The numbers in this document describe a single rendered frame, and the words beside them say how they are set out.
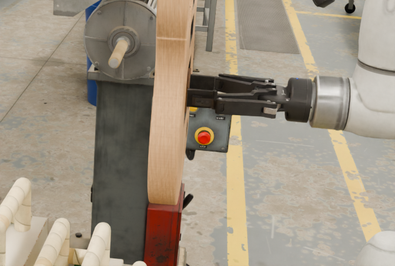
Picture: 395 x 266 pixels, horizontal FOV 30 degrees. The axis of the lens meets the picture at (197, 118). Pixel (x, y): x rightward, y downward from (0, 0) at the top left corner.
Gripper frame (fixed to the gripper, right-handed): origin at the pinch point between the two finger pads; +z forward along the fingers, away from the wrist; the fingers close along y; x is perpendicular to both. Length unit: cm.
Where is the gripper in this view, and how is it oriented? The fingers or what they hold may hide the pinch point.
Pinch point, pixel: (190, 90)
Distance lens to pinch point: 124.6
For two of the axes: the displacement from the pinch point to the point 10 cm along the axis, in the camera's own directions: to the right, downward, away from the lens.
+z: -10.0, -0.9, 0.2
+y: 0.5, -3.7, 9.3
